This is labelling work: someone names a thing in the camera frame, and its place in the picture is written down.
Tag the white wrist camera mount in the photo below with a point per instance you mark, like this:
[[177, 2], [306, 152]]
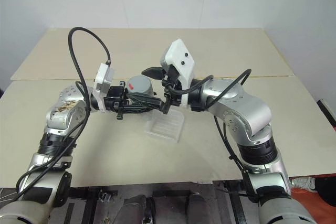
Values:
[[181, 58], [103, 82]]

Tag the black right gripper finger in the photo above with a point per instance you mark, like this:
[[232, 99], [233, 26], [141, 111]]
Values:
[[165, 107], [147, 100], [153, 72]]

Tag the white crumpled cloth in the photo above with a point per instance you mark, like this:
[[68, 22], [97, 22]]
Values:
[[303, 182]]

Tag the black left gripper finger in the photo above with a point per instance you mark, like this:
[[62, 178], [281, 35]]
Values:
[[139, 108]]

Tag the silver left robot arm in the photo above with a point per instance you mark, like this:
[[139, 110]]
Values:
[[56, 119]]

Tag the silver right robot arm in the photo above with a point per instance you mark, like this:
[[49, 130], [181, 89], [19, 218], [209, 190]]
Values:
[[249, 113]]

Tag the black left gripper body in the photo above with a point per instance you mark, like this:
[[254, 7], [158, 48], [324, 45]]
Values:
[[115, 98]]

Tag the metal table frame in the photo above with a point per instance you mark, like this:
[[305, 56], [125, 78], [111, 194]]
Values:
[[168, 190]]

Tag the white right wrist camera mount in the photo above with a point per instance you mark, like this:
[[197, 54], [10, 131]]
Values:
[[181, 58]]

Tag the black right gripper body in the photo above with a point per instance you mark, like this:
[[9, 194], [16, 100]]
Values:
[[171, 82]]

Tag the red fabric item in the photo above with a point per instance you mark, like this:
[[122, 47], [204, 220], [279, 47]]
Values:
[[304, 199]]

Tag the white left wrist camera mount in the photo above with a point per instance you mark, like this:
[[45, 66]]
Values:
[[103, 82]]

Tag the dark rounded shape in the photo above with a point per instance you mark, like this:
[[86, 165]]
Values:
[[136, 205]]

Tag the clear plastic box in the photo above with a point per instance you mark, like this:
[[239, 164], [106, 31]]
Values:
[[165, 125]]

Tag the black object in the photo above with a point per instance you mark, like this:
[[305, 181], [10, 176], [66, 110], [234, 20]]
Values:
[[328, 112]]

